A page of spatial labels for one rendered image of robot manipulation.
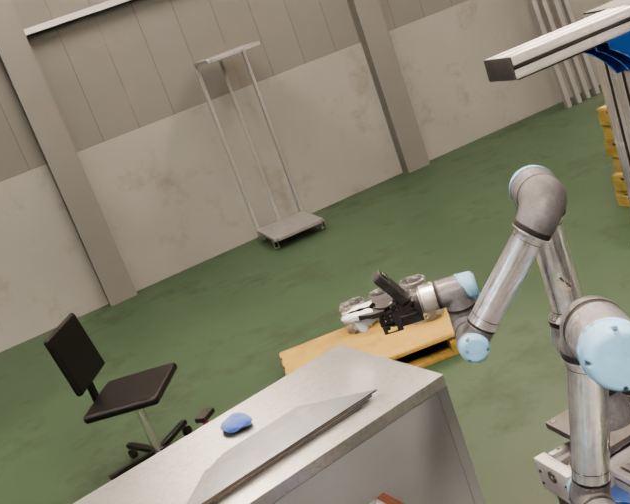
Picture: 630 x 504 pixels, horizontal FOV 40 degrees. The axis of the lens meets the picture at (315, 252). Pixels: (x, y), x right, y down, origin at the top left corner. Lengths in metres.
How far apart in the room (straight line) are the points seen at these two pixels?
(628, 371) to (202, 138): 8.19
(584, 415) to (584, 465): 0.11
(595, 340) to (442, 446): 1.35
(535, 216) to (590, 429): 0.56
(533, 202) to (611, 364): 0.66
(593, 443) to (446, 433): 1.08
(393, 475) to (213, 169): 7.10
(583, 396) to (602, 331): 0.24
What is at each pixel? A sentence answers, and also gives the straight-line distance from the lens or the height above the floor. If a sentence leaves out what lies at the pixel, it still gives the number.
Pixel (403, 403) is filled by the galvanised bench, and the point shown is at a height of 1.04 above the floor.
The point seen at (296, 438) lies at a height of 1.07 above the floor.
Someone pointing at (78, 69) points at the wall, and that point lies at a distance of 9.26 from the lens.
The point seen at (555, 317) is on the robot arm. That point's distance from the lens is 2.33.
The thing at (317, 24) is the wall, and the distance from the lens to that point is 9.95.
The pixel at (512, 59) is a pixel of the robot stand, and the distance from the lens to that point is 1.68.
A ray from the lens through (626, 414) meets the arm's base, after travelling 2.29.
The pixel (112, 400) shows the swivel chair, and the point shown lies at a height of 0.53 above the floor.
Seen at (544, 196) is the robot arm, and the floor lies 1.65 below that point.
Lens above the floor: 2.25
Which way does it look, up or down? 16 degrees down
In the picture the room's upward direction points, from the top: 20 degrees counter-clockwise
